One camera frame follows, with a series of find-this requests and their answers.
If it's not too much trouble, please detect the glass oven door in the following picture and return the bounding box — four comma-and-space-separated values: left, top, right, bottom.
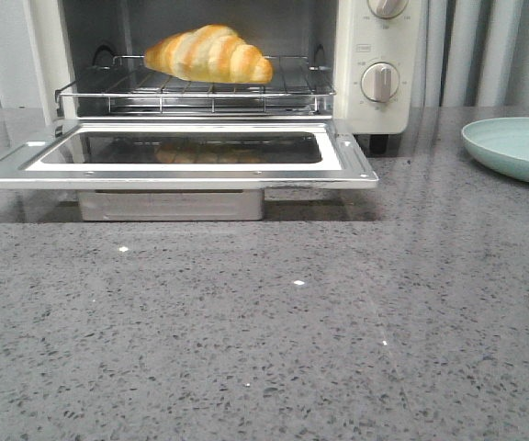
0, 119, 378, 190

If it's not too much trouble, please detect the golden croissant bread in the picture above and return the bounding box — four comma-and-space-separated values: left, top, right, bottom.
143, 24, 274, 85

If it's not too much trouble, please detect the lower oven control knob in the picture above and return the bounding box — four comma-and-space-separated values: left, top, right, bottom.
361, 62, 400, 103

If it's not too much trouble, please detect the oven control knob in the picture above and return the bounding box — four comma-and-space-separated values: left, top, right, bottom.
361, 62, 400, 103
367, 0, 408, 19

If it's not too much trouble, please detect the white Toshiba toaster oven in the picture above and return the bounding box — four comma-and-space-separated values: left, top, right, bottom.
24, 1, 422, 153

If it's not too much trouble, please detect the upper oven control knob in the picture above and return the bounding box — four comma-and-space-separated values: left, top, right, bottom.
367, 0, 408, 19

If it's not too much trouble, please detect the light blue round plate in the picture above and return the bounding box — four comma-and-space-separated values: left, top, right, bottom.
461, 117, 529, 183

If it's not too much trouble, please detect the metal wire oven rack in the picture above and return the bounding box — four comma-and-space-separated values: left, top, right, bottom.
55, 55, 335, 118

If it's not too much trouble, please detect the white oven door handle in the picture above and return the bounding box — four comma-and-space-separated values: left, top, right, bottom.
77, 189, 265, 221

